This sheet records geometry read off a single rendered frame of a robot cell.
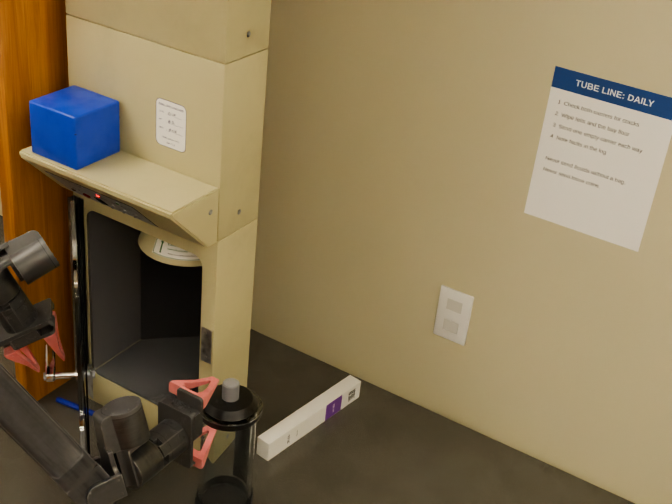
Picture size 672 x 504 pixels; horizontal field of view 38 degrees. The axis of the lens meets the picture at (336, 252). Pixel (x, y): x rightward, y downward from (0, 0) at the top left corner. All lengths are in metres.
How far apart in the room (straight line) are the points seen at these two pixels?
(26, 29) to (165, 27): 0.27
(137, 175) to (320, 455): 0.66
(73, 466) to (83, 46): 0.67
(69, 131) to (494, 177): 0.74
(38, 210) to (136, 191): 0.33
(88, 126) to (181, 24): 0.22
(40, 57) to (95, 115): 0.18
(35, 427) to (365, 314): 0.88
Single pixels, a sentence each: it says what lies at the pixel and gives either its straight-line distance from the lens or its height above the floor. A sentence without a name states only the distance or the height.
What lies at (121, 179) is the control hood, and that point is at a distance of 1.58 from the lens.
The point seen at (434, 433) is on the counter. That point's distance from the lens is 2.01.
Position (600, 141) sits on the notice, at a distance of 1.71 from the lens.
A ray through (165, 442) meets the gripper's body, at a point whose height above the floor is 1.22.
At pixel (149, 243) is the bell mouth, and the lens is 1.75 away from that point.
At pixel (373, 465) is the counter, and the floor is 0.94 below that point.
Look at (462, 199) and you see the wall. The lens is 1.84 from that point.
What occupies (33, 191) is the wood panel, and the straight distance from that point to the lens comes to 1.81.
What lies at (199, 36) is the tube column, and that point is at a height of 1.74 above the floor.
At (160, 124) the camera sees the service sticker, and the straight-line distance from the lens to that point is 1.60.
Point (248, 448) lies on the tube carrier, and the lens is 1.68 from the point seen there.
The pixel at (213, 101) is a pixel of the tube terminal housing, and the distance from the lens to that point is 1.51.
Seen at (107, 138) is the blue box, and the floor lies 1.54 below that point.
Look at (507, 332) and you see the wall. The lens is 1.92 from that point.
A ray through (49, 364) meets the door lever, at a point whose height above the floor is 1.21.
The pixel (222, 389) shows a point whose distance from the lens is 1.64.
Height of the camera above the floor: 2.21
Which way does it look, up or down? 30 degrees down
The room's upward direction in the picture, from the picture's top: 6 degrees clockwise
